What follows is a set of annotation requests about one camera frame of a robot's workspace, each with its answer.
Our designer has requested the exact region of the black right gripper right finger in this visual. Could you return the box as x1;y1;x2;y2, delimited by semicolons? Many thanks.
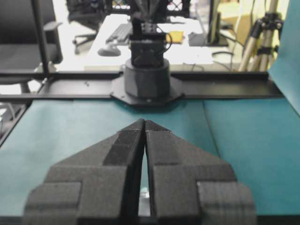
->
145;120;256;225

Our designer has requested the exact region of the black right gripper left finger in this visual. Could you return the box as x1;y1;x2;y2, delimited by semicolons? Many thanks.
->
22;119;144;225

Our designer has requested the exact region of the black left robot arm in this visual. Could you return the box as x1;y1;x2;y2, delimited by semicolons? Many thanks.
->
110;0;184;106

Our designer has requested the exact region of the grey computer mouse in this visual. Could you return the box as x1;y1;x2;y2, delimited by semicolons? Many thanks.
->
97;45;121;57

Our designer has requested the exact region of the white desk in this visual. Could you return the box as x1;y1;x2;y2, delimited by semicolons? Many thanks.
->
84;14;213;71

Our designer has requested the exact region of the teal backdrop sheet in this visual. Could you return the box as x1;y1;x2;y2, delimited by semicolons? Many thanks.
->
269;0;300;114

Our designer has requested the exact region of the black keyboard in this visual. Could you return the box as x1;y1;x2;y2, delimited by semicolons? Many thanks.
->
105;23;132;44

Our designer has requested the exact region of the black office chair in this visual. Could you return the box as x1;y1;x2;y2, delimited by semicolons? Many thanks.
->
0;0;63;94

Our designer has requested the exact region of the black metal frame rail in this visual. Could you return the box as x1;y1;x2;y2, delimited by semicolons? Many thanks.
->
0;71;283;105

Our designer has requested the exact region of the silver camera tripod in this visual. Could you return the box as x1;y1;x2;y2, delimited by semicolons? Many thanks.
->
237;0;284;72

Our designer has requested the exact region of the black vertical frame post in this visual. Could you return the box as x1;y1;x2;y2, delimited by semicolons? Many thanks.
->
31;0;50;76

